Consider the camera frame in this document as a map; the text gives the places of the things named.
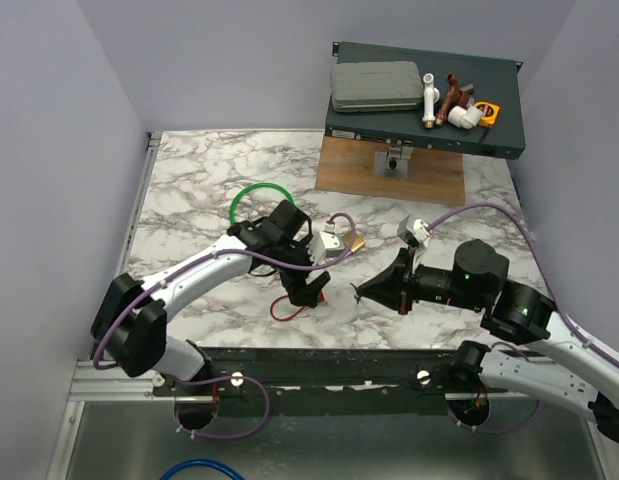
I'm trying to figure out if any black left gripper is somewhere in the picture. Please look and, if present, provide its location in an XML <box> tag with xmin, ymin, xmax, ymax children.
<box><xmin>271</xmin><ymin>235</ymin><xmax>330</xmax><ymax>308</ymax></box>

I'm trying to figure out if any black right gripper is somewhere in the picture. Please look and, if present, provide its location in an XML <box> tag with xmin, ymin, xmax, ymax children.
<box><xmin>355</xmin><ymin>245</ymin><xmax>483</xmax><ymax>315</ymax></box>

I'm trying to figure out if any red plastic seal tag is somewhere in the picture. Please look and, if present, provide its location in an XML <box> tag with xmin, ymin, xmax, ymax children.
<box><xmin>269</xmin><ymin>295</ymin><xmax>307</xmax><ymax>322</ymax></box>

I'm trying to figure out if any brass padlock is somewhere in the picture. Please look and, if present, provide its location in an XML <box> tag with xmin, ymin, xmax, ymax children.
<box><xmin>342</xmin><ymin>231</ymin><xmax>365</xmax><ymax>255</ymax></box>

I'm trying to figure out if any green cable lock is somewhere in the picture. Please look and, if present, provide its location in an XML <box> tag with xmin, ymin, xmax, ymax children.
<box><xmin>228</xmin><ymin>182</ymin><xmax>297</xmax><ymax>224</ymax></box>

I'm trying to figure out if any white elbow pipe fitting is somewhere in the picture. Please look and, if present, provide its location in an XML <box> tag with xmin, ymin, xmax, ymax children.
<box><xmin>447</xmin><ymin>105</ymin><xmax>483</xmax><ymax>130</ymax></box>

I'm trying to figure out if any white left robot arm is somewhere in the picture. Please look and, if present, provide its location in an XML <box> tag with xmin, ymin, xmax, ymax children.
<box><xmin>91</xmin><ymin>200</ymin><xmax>330</xmax><ymax>395</ymax></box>

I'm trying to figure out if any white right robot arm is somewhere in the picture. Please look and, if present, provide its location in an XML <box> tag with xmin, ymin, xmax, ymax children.
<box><xmin>355</xmin><ymin>240</ymin><xmax>619</xmax><ymax>444</ymax></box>

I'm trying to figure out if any wooden board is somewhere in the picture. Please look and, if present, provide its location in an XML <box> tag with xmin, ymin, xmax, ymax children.
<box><xmin>315</xmin><ymin>136</ymin><xmax>466</xmax><ymax>206</ymax></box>

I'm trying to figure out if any white pipe fitting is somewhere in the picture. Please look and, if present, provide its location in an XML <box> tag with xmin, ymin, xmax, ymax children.
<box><xmin>422</xmin><ymin>73</ymin><xmax>440</xmax><ymax>129</ymax></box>

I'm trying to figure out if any brown pipe fitting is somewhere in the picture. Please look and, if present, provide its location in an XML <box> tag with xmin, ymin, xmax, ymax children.
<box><xmin>434</xmin><ymin>74</ymin><xmax>464</xmax><ymax>126</ymax></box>

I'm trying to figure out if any grey plastic case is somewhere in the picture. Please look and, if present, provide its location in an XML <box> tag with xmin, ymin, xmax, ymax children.
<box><xmin>330</xmin><ymin>61</ymin><xmax>424</xmax><ymax>113</ymax></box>

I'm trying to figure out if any yellow tape measure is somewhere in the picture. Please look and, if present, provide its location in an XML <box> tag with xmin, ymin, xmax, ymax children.
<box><xmin>474</xmin><ymin>101</ymin><xmax>501</xmax><ymax>128</ymax></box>

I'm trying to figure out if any dark grey pipe fitting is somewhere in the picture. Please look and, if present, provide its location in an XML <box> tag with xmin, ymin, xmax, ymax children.
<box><xmin>457</xmin><ymin>83</ymin><xmax>475</xmax><ymax>108</ymax></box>

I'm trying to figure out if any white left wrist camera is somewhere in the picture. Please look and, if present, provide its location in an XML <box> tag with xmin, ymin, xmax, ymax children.
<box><xmin>308</xmin><ymin>231</ymin><xmax>346</xmax><ymax>265</ymax></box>

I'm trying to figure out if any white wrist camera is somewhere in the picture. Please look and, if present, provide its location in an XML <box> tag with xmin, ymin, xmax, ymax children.
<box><xmin>308</xmin><ymin>231</ymin><xmax>346</xmax><ymax>265</ymax></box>
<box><xmin>397</xmin><ymin>215</ymin><xmax>431</xmax><ymax>249</ymax></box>

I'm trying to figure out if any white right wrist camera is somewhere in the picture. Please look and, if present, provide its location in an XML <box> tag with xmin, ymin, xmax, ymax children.
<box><xmin>397</xmin><ymin>215</ymin><xmax>431</xmax><ymax>249</ymax></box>

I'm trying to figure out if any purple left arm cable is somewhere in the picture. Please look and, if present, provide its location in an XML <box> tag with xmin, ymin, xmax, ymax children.
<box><xmin>91</xmin><ymin>212</ymin><xmax>358</xmax><ymax>441</ymax></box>

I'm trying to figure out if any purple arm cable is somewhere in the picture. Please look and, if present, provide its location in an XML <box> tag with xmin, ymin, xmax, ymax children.
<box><xmin>91</xmin><ymin>212</ymin><xmax>358</xmax><ymax>441</ymax></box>
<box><xmin>423</xmin><ymin>202</ymin><xmax>619</xmax><ymax>436</ymax></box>

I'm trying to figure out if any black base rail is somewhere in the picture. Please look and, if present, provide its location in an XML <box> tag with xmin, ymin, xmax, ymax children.
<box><xmin>153</xmin><ymin>341</ymin><xmax>488</xmax><ymax>428</ymax></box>

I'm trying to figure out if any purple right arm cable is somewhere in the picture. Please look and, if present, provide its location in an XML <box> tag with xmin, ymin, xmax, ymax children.
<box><xmin>423</xmin><ymin>202</ymin><xmax>619</xmax><ymax>436</ymax></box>

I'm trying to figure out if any grey metal bracket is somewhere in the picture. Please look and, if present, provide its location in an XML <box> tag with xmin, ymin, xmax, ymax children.
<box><xmin>374</xmin><ymin>146</ymin><xmax>413</xmax><ymax>179</ymax></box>

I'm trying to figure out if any aluminium side rail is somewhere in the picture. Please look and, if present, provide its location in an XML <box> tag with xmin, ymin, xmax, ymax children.
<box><xmin>114</xmin><ymin>131</ymin><xmax>163</xmax><ymax>277</ymax></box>

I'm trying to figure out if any blue cable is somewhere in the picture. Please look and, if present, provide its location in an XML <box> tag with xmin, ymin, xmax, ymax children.
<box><xmin>159</xmin><ymin>458</ymin><xmax>246</xmax><ymax>480</ymax></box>

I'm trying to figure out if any dark teal network switch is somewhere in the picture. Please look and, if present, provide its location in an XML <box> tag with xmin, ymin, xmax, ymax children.
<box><xmin>325</xmin><ymin>42</ymin><xmax>526</xmax><ymax>159</ymax></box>

